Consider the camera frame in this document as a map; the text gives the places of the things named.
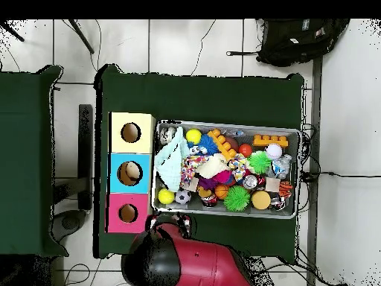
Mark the polka dot cloth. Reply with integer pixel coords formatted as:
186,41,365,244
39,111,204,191
179,154,211,191

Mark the shallow clear mesh bin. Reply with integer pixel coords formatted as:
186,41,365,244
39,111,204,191
150,119,301,220

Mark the wooden box with three holes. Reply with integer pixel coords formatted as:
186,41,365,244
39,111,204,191
106,112,156,234

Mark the mint green knitted cloth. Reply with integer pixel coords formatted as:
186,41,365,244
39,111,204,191
153,126,190,193

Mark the cream knitted cloth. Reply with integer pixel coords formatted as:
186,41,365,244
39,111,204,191
196,153,230,179

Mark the yellow ball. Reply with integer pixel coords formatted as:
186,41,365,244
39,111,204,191
185,128,202,144

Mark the blue spiky toy with eyes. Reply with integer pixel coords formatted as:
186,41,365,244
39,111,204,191
187,133,220,156

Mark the long orange toy block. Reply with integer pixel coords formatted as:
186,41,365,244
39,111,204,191
207,128,238,162

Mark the orange ball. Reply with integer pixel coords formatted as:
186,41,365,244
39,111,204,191
238,143,254,158

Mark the dark green tablecloth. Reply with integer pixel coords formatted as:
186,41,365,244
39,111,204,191
93,63,305,259
0,64,69,258

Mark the green spiky ball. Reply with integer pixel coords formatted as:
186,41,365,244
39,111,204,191
222,185,252,212

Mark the white baseball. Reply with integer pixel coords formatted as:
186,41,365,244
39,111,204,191
265,143,283,161

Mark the black upright panel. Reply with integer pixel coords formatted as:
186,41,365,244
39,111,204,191
77,104,94,211

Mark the grey stand base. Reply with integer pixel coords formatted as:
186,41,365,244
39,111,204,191
51,209,88,243

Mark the black backpack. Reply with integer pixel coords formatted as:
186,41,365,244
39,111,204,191
225,19,351,68

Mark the black tripod leg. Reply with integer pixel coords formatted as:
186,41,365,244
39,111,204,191
0,20,25,42
68,19,95,55

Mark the black power cable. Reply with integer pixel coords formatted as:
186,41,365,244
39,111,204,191
318,171,381,179

